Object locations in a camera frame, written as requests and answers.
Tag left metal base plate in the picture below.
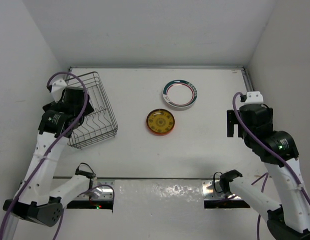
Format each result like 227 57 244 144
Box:
77 183 115 201

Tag metal base plate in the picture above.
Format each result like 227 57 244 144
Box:
77 183 115 201
202 179 241 201

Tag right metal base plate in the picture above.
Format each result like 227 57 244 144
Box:
202 179 241 201

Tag olive brown plate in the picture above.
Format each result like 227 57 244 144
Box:
147 110 174 133

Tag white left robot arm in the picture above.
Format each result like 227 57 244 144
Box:
3 80 95 227

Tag white front foam board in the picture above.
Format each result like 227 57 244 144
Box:
14 180 272 240

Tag large orange plate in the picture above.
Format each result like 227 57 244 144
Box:
145 108 176 137

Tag white plate green red rim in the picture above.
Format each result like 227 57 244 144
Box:
162 79 198 110

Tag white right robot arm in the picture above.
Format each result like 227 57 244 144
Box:
215 91 310 240

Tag metal wire dish rack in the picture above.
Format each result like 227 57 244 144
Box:
68 71 118 149

